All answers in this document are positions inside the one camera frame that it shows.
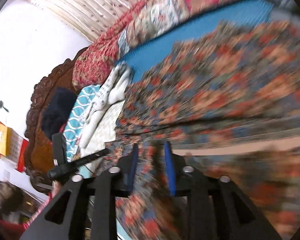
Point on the blue cloth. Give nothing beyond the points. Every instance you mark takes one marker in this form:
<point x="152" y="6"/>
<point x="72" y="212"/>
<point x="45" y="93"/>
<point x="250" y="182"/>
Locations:
<point x="152" y="57"/>

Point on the red floral quilt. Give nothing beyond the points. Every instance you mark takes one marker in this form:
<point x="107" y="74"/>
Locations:
<point x="97" y="57"/>

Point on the dark navy cloth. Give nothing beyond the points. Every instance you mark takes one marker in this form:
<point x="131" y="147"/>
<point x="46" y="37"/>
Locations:
<point x="57" y="115"/>

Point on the cream striped curtain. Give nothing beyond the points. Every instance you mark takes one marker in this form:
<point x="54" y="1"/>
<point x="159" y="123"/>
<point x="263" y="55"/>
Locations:
<point x="90" y="2"/>

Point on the beige chevron bed mat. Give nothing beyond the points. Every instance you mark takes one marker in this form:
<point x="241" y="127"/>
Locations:
<point x="110" y="127"/>

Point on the dark wall hook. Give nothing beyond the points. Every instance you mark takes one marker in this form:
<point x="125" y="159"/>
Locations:
<point x="3" y="105"/>

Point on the multicolour floral patterned garment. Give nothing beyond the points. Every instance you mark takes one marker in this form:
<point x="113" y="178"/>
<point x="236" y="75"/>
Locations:
<point x="215" y="92"/>

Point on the teal white patterned pillow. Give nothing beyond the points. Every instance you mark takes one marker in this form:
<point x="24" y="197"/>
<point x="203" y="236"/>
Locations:
<point x="76" y="115"/>

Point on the yellow red wall calendar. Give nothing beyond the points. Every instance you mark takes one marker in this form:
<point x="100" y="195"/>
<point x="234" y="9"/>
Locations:
<point x="0" y="135"/>

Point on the carved wooden headboard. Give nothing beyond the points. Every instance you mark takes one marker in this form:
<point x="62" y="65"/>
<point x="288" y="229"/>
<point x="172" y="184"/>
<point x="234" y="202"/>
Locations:
<point x="37" y="142"/>

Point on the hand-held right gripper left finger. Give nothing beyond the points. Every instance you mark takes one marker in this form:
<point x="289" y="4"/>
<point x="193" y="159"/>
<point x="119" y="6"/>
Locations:
<point x="133" y="166"/>

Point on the white dotted fleece blanket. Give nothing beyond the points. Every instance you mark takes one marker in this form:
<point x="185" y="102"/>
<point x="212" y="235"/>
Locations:
<point x="115" y="90"/>

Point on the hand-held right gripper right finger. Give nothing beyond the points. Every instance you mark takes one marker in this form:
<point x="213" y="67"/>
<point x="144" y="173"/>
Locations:
<point x="170" y="170"/>

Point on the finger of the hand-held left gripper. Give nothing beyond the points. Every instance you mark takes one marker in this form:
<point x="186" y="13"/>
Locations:
<point x="75" y="165"/>

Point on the patchwork quilt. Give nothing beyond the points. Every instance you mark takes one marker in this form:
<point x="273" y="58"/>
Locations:
<point x="165" y="12"/>

